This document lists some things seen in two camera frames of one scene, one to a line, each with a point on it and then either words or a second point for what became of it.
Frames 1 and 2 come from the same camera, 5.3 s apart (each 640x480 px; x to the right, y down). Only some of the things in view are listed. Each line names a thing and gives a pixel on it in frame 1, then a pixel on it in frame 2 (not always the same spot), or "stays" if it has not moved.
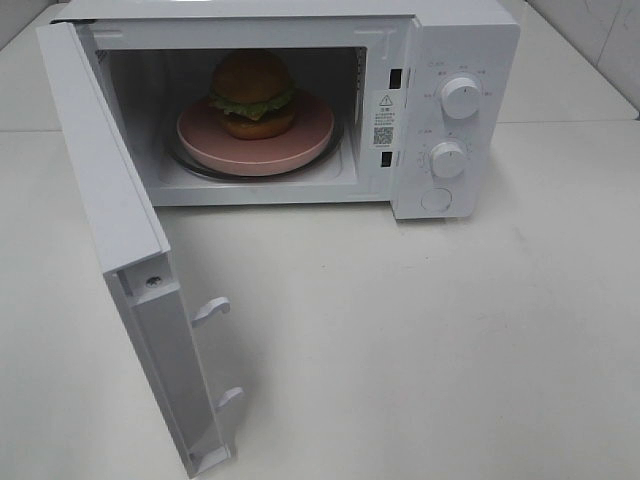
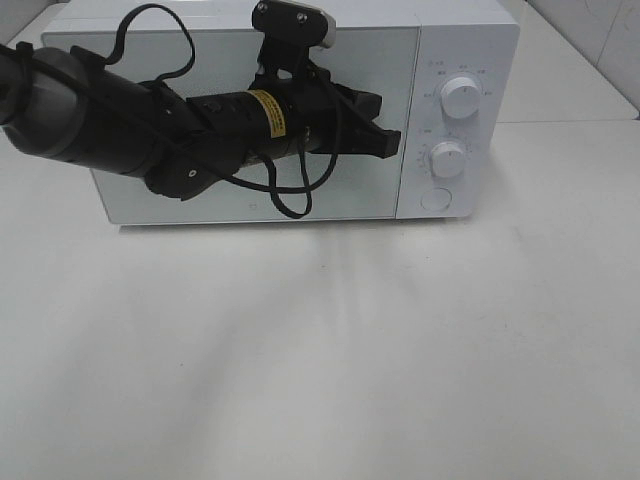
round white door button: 436,201 stays
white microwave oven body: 411,104 stays
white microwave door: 135,252 to 292,186
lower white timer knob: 447,159 stays
